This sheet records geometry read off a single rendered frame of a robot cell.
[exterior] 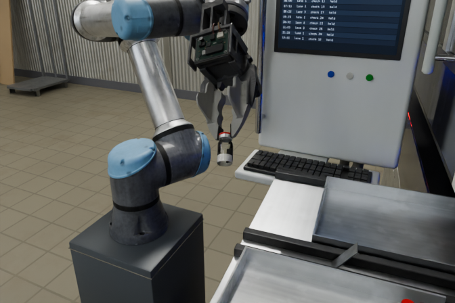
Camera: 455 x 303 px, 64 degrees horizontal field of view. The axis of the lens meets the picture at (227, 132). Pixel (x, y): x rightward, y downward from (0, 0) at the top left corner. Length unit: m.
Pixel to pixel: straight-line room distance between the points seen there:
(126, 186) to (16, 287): 1.39
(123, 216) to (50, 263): 1.37
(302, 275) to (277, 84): 0.76
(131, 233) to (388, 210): 0.62
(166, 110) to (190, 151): 0.13
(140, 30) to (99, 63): 4.97
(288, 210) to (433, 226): 0.32
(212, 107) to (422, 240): 0.55
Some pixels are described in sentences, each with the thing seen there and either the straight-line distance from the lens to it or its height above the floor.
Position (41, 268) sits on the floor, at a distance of 2.26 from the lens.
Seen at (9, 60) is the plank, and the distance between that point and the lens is 6.37.
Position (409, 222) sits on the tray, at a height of 0.88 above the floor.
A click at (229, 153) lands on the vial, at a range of 0.50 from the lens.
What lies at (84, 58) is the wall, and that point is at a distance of 5.82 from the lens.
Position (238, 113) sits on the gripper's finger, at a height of 1.21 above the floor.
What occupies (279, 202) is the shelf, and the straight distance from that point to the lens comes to 0.92.
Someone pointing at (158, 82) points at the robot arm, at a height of 1.14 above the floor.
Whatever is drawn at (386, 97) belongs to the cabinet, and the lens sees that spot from 1.26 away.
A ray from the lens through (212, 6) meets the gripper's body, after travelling 0.59.
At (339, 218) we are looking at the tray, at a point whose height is 0.88.
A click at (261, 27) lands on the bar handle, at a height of 1.26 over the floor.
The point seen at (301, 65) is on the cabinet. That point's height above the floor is 1.13.
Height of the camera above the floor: 1.38
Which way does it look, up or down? 22 degrees down
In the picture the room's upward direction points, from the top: straight up
